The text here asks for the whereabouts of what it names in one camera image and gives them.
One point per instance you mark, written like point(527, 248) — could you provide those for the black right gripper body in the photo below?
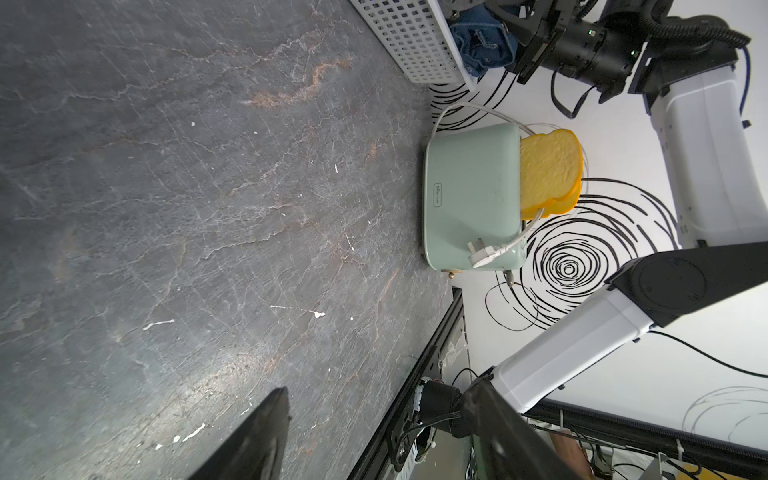
point(555, 35)

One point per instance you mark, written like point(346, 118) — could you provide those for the dark blue skirt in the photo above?
point(483, 41)

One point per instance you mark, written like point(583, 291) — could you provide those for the yellow toast slice right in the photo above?
point(549, 197)

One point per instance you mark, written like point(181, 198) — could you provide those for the white plastic basket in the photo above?
point(416, 35)

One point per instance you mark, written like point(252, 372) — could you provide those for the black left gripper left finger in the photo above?
point(256, 448)

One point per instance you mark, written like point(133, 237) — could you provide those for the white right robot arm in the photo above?
point(614, 262)

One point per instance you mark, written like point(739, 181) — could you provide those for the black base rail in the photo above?
point(393, 445)

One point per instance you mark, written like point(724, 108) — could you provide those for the mint green toaster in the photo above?
point(471, 195)

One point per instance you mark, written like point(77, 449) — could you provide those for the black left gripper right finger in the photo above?
point(508, 447)

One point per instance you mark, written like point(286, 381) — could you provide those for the yellow toast slice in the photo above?
point(553, 157)
point(549, 197)

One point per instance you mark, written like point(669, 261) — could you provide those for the yellow toast slice left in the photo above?
point(553, 157)

